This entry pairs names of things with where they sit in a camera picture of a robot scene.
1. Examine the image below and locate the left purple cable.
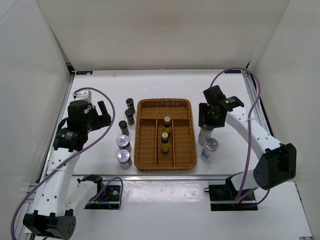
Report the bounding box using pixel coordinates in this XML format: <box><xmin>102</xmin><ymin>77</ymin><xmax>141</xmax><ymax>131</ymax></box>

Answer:
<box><xmin>11</xmin><ymin>87</ymin><xmax>123</xmax><ymax>240</ymax></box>

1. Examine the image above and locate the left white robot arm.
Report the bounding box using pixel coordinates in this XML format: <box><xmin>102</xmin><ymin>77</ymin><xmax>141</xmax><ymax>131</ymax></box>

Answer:
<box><xmin>23</xmin><ymin>97</ymin><xmax>114</xmax><ymax>240</ymax></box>

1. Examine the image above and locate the aluminium frame rail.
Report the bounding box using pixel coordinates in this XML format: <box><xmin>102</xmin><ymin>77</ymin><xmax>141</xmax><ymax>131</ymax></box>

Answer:
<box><xmin>9</xmin><ymin>70</ymin><xmax>75</xmax><ymax>240</ymax></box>
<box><xmin>28</xmin><ymin>174</ymin><xmax>296</xmax><ymax>193</ymax></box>
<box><xmin>241</xmin><ymin>71</ymin><xmax>315</xmax><ymax>240</ymax></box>

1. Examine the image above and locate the jar white red lid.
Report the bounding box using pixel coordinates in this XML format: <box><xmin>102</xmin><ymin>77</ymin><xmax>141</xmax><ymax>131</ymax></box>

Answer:
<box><xmin>116</xmin><ymin>134</ymin><xmax>132</xmax><ymax>153</ymax></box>
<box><xmin>116</xmin><ymin>149</ymin><xmax>132</xmax><ymax>169</ymax></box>

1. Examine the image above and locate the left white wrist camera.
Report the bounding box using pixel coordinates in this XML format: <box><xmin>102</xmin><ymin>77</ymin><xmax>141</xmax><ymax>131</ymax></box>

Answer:
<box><xmin>72</xmin><ymin>89</ymin><xmax>92</xmax><ymax>103</ymax></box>

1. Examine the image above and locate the front aluminium frame rail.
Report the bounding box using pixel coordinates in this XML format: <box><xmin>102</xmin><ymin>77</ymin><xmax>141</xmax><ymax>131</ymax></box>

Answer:
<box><xmin>28</xmin><ymin>174</ymin><xmax>296</xmax><ymax>193</ymax></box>

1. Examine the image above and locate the white can silver lid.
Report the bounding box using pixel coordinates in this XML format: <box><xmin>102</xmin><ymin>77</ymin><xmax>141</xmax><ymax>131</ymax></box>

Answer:
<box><xmin>198</xmin><ymin>125</ymin><xmax>214</xmax><ymax>146</ymax></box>

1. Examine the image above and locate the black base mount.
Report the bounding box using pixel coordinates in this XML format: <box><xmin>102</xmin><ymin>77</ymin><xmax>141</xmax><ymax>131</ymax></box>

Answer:
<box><xmin>203</xmin><ymin>184</ymin><xmax>258</xmax><ymax>212</ymax></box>
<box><xmin>85</xmin><ymin>181</ymin><xmax>122</xmax><ymax>210</ymax></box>

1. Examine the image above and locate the right aluminium frame rail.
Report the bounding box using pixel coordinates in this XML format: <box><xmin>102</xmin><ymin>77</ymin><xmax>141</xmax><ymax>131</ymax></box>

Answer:
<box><xmin>241</xmin><ymin>71</ymin><xmax>315</xmax><ymax>240</ymax></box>

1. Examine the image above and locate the white can blue label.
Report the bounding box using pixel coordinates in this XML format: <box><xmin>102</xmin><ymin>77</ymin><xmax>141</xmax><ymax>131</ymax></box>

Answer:
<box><xmin>200</xmin><ymin>137</ymin><xmax>219</xmax><ymax>162</ymax></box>

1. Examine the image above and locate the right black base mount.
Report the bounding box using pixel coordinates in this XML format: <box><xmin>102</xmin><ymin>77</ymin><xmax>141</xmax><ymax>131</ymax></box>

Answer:
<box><xmin>203</xmin><ymin>184</ymin><xmax>258</xmax><ymax>212</ymax></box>

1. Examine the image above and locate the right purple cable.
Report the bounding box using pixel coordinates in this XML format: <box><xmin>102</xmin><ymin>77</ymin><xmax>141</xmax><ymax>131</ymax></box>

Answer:
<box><xmin>209</xmin><ymin>67</ymin><xmax>271</xmax><ymax>206</ymax></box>

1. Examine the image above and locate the purple cable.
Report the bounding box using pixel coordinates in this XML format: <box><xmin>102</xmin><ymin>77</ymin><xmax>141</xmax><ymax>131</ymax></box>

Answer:
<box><xmin>209</xmin><ymin>67</ymin><xmax>271</xmax><ymax>206</ymax></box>
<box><xmin>11</xmin><ymin>87</ymin><xmax>123</xmax><ymax>240</ymax></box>

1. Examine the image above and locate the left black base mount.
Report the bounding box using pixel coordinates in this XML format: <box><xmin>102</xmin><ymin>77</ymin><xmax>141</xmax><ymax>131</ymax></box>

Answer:
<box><xmin>85</xmin><ymin>181</ymin><xmax>122</xmax><ymax>210</ymax></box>

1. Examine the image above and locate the dark spice jar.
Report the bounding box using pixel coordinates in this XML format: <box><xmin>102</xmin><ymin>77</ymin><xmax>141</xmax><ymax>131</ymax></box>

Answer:
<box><xmin>124</xmin><ymin>109</ymin><xmax>135</xmax><ymax>126</ymax></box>
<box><xmin>118</xmin><ymin>120</ymin><xmax>130</xmax><ymax>136</ymax></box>
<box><xmin>125</xmin><ymin>98</ymin><xmax>136</xmax><ymax>114</ymax></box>

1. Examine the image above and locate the yellow bottle beige cap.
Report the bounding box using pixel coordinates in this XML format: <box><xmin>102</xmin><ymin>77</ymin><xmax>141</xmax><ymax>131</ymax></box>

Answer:
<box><xmin>162</xmin><ymin>116</ymin><xmax>172</xmax><ymax>137</ymax></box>
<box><xmin>161</xmin><ymin>132</ymin><xmax>170</xmax><ymax>153</ymax></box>

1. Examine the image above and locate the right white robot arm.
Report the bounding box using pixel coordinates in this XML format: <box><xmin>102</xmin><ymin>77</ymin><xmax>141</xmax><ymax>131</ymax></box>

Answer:
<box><xmin>198</xmin><ymin>85</ymin><xmax>297</xmax><ymax>202</ymax></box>

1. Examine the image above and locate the woven wicker tray basket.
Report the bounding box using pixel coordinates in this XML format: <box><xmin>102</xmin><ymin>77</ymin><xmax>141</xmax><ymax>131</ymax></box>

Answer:
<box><xmin>134</xmin><ymin>98</ymin><xmax>197</xmax><ymax>172</ymax></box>

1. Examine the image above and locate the left aluminium frame rail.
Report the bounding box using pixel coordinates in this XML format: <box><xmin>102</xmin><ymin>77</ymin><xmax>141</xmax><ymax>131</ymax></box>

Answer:
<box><xmin>9</xmin><ymin>70</ymin><xmax>75</xmax><ymax>240</ymax></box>

